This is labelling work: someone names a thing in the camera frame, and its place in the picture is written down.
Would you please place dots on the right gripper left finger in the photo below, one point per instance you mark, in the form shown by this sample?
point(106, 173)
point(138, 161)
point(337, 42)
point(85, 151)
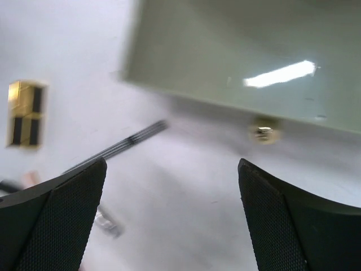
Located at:
point(47, 226)

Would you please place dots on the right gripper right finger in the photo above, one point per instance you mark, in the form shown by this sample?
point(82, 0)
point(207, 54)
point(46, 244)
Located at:
point(292, 229)

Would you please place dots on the pink pencil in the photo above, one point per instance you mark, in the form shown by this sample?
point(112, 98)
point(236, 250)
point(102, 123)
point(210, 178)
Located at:
point(30, 179)

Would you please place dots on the clear plastic tube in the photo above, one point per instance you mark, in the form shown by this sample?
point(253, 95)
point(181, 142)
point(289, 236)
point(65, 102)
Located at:
point(107, 223)

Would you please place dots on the gold black lipstick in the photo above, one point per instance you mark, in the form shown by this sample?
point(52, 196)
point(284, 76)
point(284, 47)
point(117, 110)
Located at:
point(26, 114)

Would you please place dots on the grey checkered eyeliner pencil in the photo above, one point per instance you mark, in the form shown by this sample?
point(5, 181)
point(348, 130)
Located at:
point(125, 144)

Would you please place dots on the grey green bottom drawer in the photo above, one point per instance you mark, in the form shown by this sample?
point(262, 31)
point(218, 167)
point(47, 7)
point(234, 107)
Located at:
point(296, 60)

